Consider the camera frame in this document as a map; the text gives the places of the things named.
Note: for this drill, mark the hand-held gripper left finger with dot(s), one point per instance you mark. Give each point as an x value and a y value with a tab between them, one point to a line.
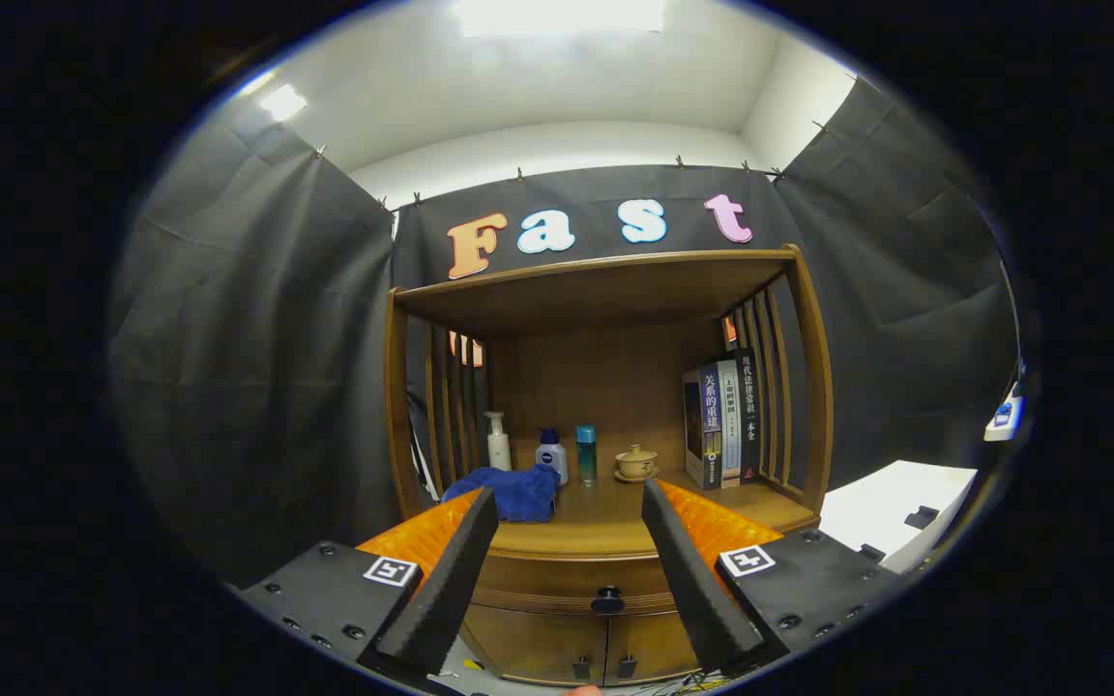
451	580

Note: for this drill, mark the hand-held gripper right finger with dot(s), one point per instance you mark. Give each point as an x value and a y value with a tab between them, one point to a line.
697	580

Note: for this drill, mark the wooden drawer with black knob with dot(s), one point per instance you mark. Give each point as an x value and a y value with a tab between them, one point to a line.
557	578

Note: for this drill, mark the wooden countertop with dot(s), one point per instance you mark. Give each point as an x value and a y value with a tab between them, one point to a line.
605	522

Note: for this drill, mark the white side cabinet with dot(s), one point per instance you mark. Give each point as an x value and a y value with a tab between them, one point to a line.
886	503

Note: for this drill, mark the wooden cabinet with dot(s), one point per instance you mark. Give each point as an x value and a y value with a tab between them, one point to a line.
596	387

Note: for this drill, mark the blue towel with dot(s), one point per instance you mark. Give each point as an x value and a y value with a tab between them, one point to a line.
518	493

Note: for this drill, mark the beige lidded tea cup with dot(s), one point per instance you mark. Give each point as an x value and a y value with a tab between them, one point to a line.
635	462

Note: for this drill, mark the white pump bottle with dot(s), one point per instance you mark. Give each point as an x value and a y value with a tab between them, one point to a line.
499	449

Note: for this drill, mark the blue spine book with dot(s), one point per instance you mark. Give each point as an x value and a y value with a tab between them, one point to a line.
707	425

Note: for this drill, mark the white lotion bottle blue cap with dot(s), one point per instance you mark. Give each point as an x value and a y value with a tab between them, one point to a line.
552	462

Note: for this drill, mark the pale spine book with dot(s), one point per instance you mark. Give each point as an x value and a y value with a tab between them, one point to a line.
730	425

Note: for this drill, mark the teal bottle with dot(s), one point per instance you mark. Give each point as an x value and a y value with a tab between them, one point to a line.
586	459

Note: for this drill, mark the black spine book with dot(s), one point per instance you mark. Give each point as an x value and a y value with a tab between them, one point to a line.
749	416

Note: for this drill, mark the white power strip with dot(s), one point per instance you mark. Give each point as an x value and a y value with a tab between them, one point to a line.
1004	418

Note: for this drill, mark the small ceiling light panel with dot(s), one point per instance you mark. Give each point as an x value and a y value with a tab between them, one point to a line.
283	101

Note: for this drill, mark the large ceiling light panel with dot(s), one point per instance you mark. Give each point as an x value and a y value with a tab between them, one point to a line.
557	14

